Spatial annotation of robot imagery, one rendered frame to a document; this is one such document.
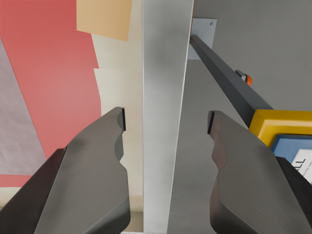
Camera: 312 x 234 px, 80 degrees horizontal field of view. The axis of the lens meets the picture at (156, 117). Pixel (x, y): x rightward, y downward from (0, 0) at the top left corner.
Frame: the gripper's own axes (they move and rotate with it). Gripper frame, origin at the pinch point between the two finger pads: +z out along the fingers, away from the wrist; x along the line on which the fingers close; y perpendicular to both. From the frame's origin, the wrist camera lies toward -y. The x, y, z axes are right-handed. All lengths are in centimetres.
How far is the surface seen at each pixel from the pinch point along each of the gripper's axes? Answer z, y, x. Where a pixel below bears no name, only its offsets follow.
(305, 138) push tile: 7.5, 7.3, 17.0
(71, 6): 8.8, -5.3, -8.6
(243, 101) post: 24.3, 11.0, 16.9
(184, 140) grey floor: 104, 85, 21
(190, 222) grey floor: 104, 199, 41
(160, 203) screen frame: 5.3, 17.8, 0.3
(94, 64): 8.8, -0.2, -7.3
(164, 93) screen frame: 5.3, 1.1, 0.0
